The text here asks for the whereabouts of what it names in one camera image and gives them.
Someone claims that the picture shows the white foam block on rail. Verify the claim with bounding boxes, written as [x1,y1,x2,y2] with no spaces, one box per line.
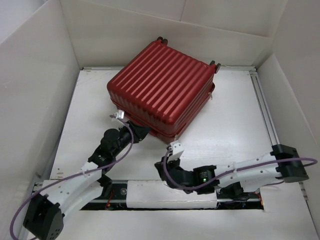
[126,180,218,209]

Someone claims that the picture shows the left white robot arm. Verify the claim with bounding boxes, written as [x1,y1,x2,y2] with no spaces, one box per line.
[23,110,150,240]

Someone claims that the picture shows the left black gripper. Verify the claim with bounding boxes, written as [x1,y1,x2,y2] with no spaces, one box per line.
[112,120,150,157]

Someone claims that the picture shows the red hard-shell suitcase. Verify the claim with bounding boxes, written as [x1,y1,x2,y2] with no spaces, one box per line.
[106,36,221,143]

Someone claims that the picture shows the purple cable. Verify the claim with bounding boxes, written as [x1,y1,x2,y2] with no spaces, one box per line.
[9,117,135,240]
[161,156,318,192]

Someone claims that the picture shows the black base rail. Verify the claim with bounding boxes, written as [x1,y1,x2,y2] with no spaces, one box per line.
[82,180,264,211]

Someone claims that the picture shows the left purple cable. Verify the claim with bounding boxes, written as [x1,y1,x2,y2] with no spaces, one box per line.
[9,117,135,240]

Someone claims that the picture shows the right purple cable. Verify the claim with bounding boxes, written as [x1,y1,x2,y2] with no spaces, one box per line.
[161,156,318,192]

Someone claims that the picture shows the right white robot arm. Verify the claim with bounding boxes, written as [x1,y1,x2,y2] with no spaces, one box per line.
[154,141,309,197]

